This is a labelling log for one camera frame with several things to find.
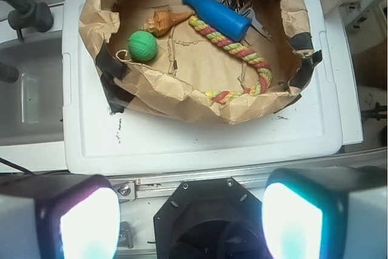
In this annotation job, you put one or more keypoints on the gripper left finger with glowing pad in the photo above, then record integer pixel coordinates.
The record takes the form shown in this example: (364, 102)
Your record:
(59, 216)

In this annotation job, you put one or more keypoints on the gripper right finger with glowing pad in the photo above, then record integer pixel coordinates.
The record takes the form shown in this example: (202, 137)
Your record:
(326, 212)

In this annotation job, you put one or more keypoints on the white plastic bin lid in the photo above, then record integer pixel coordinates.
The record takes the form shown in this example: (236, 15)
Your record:
(326, 117)

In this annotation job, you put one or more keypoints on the white sink basin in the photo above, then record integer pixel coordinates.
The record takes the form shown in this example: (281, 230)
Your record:
(31, 107)

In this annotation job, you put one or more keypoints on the black mounting plate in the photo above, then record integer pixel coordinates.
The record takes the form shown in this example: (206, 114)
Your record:
(217, 218)

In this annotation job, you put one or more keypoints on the green dimpled ball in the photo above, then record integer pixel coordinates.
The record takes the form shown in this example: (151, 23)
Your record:
(142, 45)

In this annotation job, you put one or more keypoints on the brown paper bag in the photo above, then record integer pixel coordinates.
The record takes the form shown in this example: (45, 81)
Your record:
(187, 64)

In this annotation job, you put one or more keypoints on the dark grey faucet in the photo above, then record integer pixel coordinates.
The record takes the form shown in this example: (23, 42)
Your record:
(28, 13)

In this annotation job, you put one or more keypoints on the blue plastic bottle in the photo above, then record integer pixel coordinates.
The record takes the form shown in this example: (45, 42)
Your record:
(221, 18)

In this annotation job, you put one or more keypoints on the orange seashell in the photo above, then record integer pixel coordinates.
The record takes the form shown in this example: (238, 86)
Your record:
(163, 21)

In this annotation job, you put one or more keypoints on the metal key bunch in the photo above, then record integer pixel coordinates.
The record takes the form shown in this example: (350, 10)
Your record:
(245, 9)

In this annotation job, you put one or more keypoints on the metal corner bracket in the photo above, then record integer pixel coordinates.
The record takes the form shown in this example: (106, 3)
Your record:
(126, 191)

